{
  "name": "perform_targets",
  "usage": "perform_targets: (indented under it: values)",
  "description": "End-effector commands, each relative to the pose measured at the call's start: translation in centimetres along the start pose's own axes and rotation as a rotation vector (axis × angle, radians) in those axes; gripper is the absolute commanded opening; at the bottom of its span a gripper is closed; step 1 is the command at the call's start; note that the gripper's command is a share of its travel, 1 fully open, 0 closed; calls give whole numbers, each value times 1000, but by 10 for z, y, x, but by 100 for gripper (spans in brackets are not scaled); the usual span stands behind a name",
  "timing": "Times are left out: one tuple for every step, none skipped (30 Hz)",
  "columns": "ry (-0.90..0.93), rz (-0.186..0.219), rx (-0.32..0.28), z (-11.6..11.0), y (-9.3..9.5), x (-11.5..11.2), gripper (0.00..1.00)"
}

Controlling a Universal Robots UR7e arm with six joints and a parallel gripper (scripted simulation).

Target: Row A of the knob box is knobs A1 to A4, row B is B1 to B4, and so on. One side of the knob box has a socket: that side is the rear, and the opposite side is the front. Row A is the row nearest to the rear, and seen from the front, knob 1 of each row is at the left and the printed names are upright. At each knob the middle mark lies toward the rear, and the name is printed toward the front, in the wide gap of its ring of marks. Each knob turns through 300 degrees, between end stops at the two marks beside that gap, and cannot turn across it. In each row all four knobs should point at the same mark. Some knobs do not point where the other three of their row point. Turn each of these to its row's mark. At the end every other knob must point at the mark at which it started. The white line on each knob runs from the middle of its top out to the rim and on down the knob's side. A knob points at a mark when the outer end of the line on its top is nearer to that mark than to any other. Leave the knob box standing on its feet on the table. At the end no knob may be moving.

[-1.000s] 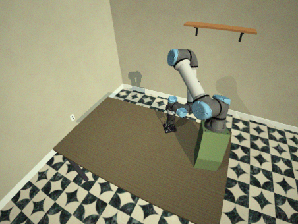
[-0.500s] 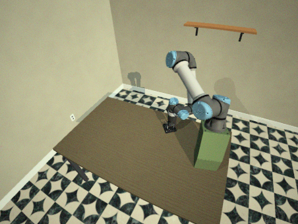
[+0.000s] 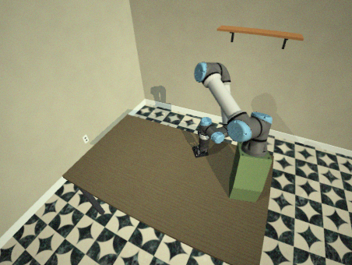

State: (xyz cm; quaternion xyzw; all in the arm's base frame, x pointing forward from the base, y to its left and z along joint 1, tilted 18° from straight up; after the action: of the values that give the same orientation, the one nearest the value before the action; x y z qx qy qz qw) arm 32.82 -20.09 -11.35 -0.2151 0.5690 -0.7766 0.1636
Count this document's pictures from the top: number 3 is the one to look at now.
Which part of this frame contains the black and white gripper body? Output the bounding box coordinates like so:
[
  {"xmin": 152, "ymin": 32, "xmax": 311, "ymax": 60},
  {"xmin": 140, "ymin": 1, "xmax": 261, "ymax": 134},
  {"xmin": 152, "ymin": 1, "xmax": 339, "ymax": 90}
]
[{"xmin": 198, "ymin": 128, "xmax": 209, "ymax": 152}]

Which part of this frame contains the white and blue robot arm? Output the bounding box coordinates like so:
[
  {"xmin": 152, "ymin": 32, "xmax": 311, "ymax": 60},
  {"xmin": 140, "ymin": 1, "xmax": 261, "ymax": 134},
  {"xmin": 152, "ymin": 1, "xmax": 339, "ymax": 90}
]
[{"xmin": 194, "ymin": 62, "xmax": 273, "ymax": 157}]

